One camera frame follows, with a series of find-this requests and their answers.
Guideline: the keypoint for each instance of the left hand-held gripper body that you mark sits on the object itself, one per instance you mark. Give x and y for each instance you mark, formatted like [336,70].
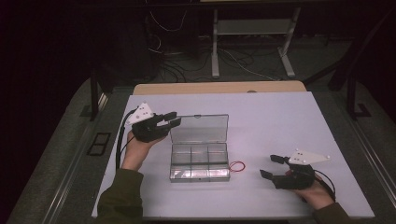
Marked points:
[149,129]

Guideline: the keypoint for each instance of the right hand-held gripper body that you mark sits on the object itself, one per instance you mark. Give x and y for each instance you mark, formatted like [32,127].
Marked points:
[295,179]

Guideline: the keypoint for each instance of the red rubber band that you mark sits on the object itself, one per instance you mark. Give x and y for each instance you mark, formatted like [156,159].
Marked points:
[231,165]

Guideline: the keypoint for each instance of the clear plastic compartment box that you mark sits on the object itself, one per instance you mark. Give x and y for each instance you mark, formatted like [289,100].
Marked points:
[199,155]

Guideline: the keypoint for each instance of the person's right hand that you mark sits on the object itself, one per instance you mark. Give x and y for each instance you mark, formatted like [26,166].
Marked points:
[314,194]

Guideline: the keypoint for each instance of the person's left hand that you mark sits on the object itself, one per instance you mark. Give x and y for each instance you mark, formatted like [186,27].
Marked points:
[137,152]

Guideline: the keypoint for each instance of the white board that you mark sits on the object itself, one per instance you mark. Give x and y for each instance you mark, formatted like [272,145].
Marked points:
[267,124]

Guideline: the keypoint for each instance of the wooden table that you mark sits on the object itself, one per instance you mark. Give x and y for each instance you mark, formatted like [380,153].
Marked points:
[218,87]

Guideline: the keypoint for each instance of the black metal stand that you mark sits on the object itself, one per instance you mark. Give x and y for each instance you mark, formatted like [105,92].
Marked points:
[94,93]
[352,96]

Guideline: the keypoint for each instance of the grey metal stand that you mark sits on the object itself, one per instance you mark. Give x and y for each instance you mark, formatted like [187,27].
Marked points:
[252,26]

